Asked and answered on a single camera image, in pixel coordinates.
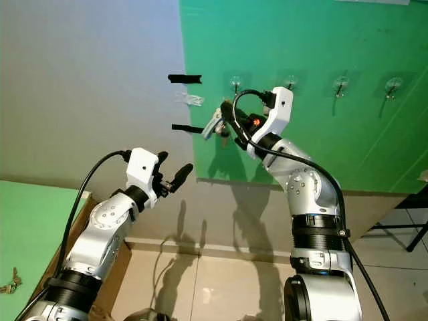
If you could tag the key bunch with silver tag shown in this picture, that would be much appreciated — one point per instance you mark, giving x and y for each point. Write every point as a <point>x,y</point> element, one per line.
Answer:
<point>212,124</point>

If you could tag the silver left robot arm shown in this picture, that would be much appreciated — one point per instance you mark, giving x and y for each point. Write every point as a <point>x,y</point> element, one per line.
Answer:
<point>100,231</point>

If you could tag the clear adhesive metal hook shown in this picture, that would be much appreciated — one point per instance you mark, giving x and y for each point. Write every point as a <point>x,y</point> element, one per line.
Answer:
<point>392,87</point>
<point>290,80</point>
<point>235,83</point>
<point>341,85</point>

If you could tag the black tape strip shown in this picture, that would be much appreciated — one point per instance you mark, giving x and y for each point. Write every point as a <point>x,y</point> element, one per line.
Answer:
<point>187,128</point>
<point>184,79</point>

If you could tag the white tape piece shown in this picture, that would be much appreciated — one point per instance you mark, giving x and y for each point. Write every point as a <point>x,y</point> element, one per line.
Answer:
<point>85,195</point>

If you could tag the wooden cabinet with green cover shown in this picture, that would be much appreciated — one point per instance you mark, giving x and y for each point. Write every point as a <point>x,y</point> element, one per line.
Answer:
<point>27,227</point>

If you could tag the small silver key bunch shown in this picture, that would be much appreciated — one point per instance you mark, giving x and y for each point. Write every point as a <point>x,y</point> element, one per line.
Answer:
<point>11,283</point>

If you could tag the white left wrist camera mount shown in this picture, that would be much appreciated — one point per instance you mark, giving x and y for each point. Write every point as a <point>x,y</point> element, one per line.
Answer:
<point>142,166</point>

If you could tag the clear plastic wall hook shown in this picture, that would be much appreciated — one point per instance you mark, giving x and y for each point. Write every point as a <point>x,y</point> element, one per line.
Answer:
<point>188,99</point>

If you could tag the green wall board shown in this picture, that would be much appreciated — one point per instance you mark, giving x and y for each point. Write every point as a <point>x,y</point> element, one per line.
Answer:
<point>341,40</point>

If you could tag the black metal furniture frame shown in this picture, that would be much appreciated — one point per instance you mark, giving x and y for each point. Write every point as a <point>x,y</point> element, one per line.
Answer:
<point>401,226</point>

